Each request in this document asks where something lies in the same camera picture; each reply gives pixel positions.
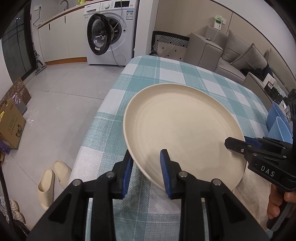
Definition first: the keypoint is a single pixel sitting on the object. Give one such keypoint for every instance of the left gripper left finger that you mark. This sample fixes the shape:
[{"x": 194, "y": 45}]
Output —
[{"x": 123, "y": 171}]

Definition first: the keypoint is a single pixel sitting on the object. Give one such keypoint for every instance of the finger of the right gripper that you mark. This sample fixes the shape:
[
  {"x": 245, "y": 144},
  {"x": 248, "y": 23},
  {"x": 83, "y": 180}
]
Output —
[
  {"x": 236, "y": 145},
  {"x": 252, "y": 141}
]

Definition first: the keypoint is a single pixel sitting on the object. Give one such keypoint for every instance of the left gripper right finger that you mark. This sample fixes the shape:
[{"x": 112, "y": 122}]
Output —
[{"x": 170, "y": 171}]

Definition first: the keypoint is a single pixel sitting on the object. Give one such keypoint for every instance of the blue bowl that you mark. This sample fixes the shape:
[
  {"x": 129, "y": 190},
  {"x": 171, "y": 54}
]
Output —
[
  {"x": 273, "y": 113},
  {"x": 279, "y": 131}
]

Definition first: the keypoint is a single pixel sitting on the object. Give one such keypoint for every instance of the cream round plate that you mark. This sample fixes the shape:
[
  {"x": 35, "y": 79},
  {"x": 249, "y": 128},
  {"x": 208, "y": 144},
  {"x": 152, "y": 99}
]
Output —
[{"x": 191, "y": 125}]

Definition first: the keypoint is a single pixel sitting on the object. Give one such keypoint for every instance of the white kitchen cabinets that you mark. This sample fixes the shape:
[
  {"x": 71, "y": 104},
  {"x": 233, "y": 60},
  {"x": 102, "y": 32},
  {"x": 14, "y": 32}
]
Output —
[{"x": 63, "y": 40}]

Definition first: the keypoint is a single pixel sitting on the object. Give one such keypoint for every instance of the person's right hand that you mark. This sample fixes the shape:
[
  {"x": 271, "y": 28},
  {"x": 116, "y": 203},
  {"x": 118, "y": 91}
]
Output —
[{"x": 276, "y": 198}]

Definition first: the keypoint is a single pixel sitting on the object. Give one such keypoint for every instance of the teal checked tablecloth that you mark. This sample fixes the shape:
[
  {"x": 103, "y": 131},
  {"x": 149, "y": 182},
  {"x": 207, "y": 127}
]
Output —
[{"x": 146, "y": 213}]

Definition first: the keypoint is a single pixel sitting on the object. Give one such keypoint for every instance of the grey bedside cabinet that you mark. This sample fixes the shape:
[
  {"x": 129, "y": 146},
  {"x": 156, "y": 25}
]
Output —
[{"x": 254, "y": 84}]

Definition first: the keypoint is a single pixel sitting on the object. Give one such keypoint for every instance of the cream slipper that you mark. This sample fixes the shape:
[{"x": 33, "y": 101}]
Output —
[
  {"x": 46, "y": 189},
  {"x": 62, "y": 172}
]

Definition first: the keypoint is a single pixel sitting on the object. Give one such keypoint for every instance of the grey cushion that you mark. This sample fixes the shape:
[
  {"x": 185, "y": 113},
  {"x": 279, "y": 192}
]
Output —
[
  {"x": 235, "y": 46},
  {"x": 250, "y": 59}
]

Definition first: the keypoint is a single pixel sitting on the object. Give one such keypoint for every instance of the grey sofa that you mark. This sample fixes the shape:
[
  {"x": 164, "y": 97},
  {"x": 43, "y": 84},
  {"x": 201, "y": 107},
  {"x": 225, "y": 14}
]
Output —
[{"x": 206, "y": 51}]

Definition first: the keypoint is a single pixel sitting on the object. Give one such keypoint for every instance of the brown cardboard box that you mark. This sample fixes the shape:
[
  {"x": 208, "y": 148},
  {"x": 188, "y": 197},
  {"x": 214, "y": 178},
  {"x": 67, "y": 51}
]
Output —
[{"x": 11, "y": 125}]

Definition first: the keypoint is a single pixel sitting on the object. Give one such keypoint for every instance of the patterned floor mat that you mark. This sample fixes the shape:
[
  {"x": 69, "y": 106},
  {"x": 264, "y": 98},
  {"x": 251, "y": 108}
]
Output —
[{"x": 169, "y": 45}]

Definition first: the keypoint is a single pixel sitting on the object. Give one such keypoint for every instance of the white washing machine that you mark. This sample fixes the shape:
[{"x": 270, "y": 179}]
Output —
[{"x": 110, "y": 32}]

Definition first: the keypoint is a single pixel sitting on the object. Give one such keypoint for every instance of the black box with cables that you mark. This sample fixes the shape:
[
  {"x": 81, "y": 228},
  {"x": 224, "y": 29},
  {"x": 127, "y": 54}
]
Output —
[{"x": 273, "y": 89}]

